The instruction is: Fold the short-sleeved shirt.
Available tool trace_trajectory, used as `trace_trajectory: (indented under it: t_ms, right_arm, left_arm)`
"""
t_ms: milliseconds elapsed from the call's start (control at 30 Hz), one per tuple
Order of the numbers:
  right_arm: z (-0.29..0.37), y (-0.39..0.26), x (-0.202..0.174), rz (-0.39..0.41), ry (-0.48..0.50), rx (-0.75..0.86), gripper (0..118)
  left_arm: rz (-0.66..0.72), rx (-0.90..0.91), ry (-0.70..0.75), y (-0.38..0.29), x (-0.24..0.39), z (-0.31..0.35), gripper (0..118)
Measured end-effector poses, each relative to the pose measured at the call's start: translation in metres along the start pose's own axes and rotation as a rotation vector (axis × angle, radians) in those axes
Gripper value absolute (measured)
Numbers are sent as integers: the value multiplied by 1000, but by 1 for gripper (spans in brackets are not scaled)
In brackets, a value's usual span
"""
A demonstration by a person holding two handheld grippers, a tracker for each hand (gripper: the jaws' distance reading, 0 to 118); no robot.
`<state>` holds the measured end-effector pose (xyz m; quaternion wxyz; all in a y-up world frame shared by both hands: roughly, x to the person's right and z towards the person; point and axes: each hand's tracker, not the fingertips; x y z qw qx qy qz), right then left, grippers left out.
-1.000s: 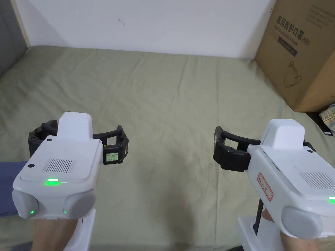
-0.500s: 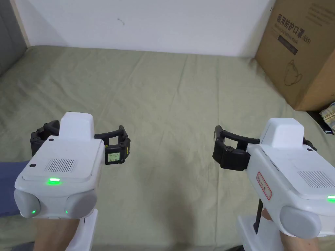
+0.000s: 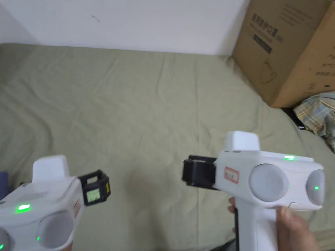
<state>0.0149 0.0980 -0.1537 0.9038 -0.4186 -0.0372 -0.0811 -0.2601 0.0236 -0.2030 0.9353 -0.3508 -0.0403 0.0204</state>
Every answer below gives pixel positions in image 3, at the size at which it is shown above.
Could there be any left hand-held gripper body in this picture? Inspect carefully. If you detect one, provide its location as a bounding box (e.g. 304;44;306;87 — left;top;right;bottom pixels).
0;155;104;251

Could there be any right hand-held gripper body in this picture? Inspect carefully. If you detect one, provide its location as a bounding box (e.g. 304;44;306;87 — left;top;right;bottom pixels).
182;131;325;251

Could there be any person's right hand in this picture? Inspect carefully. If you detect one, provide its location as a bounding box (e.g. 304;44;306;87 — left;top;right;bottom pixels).
228;196;321;251

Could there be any black object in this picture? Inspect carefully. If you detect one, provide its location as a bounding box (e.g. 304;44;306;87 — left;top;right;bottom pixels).
281;107;306;130

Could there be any plaid cloth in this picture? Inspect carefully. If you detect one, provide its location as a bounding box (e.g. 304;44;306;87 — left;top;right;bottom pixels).
292;91;335;154

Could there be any bed with pale green sheet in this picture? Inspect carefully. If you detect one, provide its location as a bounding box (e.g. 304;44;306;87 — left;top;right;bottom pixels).
0;43;335;251

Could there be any brown cardboard carton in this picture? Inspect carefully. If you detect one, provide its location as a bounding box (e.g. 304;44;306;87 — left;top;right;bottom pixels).
231;0;335;109

